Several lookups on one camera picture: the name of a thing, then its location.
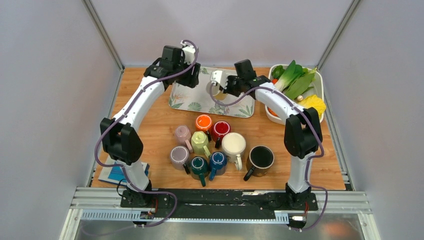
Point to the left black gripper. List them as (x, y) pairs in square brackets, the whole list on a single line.
[(192, 80)]

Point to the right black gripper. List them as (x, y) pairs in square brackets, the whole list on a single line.
[(228, 89)]

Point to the orange mug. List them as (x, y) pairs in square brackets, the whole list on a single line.
[(203, 123)]

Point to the pink mug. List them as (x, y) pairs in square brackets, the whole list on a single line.
[(183, 136)]

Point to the light green faceted mug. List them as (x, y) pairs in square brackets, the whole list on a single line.
[(200, 144)]

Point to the pale yellow mug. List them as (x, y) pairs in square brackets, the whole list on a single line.
[(214, 88)]

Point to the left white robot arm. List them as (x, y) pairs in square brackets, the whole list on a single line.
[(119, 134)]

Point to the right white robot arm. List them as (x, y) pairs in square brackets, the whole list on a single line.
[(302, 134)]

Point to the red mug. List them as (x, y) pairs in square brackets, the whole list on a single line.
[(218, 131)]

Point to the cream cat pattern mug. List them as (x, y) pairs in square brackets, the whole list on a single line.
[(233, 145)]

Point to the black floral mug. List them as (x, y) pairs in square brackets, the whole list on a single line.
[(260, 160)]

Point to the blue mug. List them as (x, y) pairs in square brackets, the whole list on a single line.
[(218, 164)]

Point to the mauve mug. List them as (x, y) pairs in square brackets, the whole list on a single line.
[(179, 158)]

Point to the teal mug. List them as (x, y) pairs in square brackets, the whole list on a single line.
[(199, 169)]

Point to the green bell pepper toy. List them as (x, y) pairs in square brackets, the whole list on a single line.
[(277, 72)]

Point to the orange toy pumpkin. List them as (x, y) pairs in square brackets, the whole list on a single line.
[(272, 112)]

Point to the green bok choy toy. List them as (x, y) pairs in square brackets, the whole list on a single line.
[(295, 80)]

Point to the white vegetable tub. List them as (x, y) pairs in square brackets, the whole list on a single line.
[(315, 88)]

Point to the blue booklet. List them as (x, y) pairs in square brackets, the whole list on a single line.
[(114, 175)]

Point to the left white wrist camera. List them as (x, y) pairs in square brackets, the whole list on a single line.
[(189, 51)]

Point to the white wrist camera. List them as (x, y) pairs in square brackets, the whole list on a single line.
[(189, 51), (220, 77)]

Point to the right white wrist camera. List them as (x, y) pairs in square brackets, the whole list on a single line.
[(220, 77)]

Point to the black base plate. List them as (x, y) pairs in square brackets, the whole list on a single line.
[(222, 204)]

